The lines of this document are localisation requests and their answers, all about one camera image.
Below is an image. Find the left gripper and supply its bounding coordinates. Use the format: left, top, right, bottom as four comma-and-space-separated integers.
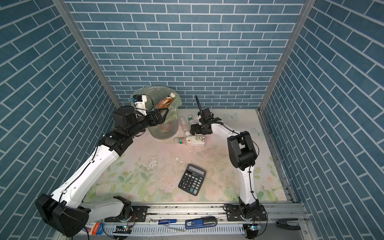
126, 107, 168, 139

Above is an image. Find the brown cafe bottle white swirl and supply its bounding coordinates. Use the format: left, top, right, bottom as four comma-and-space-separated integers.
156, 92, 176, 109

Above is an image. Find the clear bottle white cap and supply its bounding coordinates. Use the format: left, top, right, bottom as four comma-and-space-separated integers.
179, 116, 191, 136

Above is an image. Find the clear bottle green cap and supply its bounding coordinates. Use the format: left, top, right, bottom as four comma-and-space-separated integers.
187, 115, 196, 126

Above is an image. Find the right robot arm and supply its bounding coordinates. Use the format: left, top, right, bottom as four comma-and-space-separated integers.
191, 109, 260, 216

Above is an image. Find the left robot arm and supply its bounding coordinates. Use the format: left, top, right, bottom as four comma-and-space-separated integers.
35, 106, 169, 238

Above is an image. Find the green plastic bin liner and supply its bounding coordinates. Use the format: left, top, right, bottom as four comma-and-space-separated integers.
131, 86, 182, 123

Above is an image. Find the grey mesh waste bin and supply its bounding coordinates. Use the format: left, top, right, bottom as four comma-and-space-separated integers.
149, 117, 179, 140

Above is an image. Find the black desk calculator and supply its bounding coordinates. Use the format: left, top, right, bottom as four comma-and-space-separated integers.
178, 164, 207, 196

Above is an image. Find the blue box cutter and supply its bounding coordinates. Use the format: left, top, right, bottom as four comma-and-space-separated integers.
185, 216, 218, 230

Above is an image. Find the blue marker pen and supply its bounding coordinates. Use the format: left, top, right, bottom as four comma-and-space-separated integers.
149, 219, 177, 225

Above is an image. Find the black spare gripper finger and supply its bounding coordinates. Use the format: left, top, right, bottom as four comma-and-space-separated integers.
276, 218, 301, 231

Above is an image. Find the toothpaste box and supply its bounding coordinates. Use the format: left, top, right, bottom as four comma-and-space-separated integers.
86, 223, 104, 236

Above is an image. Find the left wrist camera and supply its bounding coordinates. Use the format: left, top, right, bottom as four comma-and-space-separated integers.
131, 94, 148, 114

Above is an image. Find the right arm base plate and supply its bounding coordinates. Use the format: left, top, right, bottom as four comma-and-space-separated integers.
223, 204, 268, 222

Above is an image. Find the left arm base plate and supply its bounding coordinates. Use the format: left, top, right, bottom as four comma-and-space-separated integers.
104, 206, 148, 223

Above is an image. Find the white slotted cable duct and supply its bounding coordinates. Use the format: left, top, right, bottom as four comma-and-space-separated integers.
112, 223, 245, 237

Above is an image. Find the aluminium frame rail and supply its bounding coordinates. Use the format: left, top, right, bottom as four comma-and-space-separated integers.
77, 202, 317, 240

